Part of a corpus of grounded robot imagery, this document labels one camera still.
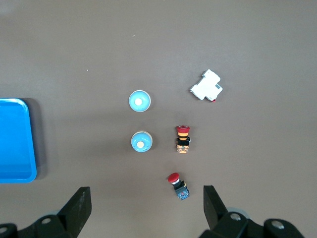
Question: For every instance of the blue call bell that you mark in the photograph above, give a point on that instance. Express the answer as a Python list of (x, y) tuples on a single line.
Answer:
[(141, 146), (139, 106)]

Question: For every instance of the white circuit breaker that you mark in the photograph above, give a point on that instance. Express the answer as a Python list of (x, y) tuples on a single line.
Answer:
[(205, 86)]

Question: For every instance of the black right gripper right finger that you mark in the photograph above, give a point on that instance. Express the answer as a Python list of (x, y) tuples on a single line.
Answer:
[(218, 218)]

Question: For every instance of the red emergency stop orange switch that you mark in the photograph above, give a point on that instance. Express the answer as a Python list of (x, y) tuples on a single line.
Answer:
[(183, 140)]

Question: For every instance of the blue plastic tray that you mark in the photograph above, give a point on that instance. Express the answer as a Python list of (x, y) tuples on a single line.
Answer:
[(15, 141)]

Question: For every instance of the red push button black switch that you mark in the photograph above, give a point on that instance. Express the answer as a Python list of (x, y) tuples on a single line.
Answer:
[(174, 178)]

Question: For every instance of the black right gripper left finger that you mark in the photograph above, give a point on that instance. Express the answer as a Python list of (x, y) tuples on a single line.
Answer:
[(74, 210)]

